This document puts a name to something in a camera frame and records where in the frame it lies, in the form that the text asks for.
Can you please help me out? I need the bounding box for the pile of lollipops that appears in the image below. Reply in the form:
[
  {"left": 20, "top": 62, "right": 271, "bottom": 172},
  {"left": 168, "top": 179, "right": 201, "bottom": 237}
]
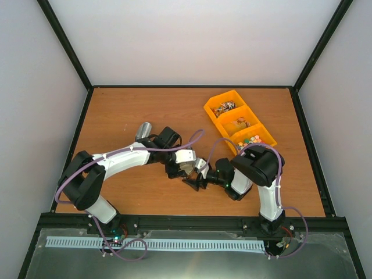
[{"left": 212, "top": 101, "right": 237, "bottom": 117}]

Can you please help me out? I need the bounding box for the pile of popsicle candies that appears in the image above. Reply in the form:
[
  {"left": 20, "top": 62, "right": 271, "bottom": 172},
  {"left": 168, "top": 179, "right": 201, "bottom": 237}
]
[{"left": 232, "top": 117, "right": 251, "bottom": 129}]

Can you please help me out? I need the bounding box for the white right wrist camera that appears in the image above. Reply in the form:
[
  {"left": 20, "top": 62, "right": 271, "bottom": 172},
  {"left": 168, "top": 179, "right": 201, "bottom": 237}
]
[{"left": 195, "top": 158, "right": 210, "bottom": 179}]

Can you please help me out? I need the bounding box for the yellow star candy bin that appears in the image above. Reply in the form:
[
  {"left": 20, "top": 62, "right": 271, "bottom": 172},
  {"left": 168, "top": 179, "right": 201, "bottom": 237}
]
[{"left": 227, "top": 124, "right": 277, "bottom": 146}]

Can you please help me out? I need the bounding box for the pile of star candies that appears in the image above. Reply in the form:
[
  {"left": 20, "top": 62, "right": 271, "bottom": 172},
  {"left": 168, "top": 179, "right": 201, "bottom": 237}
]
[{"left": 237, "top": 135, "right": 264, "bottom": 150}]

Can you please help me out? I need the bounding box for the silver metal scoop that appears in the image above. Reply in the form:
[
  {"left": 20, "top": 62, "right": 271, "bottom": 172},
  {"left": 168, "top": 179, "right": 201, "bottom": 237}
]
[{"left": 135, "top": 122, "right": 152, "bottom": 141}]

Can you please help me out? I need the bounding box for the black aluminium frame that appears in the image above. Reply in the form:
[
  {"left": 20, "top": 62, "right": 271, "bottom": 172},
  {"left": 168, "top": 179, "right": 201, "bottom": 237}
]
[{"left": 18, "top": 1, "right": 366, "bottom": 278}]

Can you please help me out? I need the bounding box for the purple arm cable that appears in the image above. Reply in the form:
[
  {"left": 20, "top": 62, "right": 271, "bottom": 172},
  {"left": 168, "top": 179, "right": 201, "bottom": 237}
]
[
  {"left": 206, "top": 138, "right": 309, "bottom": 259},
  {"left": 54, "top": 128, "right": 205, "bottom": 262}
]

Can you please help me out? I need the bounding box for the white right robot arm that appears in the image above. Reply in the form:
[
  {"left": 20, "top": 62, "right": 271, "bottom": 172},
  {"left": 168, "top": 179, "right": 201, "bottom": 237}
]
[{"left": 183, "top": 143, "right": 285, "bottom": 235}]

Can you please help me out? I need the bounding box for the yellow popsicle candy bin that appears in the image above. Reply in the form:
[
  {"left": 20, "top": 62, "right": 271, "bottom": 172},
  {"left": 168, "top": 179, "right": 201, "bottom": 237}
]
[{"left": 215, "top": 105, "right": 261, "bottom": 137}]

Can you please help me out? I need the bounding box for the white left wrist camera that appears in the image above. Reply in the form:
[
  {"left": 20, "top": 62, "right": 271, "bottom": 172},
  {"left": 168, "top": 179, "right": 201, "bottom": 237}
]
[{"left": 175, "top": 149, "right": 196, "bottom": 164}]

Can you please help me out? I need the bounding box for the light blue cable duct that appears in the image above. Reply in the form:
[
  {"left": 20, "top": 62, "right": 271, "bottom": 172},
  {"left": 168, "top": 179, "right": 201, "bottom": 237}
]
[{"left": 45, "top": 236, "right": 265, "bottom": 253}]

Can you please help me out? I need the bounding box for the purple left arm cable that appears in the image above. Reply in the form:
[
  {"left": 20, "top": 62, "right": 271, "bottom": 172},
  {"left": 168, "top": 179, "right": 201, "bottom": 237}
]
[{"left": 54, "top": 128, "right": 205, "bottom": 262}]

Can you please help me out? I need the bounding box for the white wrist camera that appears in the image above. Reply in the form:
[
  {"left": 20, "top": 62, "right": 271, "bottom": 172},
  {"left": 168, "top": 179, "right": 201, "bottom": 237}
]
[
  {"left": 195, "top": 158, "right": 210, "bottom": 179},
  {"left": 175, "top": 149, "right": 196, "bottom": 164}
]

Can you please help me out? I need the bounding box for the gold jar lid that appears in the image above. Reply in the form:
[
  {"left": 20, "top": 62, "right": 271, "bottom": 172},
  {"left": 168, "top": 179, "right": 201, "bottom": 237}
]
[{"left": 179, "top": 162, "right": 195, "bottom": 176}]

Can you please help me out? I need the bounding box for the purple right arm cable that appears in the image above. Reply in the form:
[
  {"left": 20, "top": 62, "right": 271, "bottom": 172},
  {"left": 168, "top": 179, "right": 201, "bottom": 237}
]
[{"left": 206, "top": 138, "right": 309, "bottom": 259}]

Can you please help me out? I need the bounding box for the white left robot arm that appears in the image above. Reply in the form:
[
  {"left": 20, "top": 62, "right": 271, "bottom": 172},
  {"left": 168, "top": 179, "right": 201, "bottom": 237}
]
[{"left": 55, "top": 127, "right": 195, "bottom": 234}]

